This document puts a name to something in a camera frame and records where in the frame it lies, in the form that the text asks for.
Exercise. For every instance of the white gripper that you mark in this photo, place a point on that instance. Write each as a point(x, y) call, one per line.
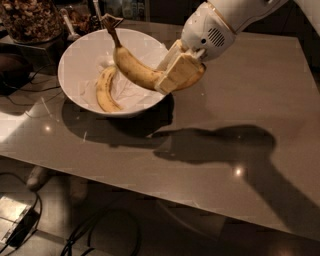
point(206, 33)

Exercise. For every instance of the yellow banana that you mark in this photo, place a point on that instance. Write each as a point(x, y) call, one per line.
point(103, 90)
point(132, 68)

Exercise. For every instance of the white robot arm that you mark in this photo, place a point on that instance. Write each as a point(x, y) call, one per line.
point(239, 14)

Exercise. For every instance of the dark tray with snacks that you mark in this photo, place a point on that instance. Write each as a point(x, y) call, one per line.
point(84, 22)

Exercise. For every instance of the glass jar of nuts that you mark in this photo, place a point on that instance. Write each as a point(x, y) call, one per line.
point(30, 21)

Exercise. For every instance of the silver box on floor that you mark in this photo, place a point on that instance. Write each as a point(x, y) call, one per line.
point(12, 213)

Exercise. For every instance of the white handled scoop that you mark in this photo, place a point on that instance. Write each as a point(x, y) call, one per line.
point(72, 35)

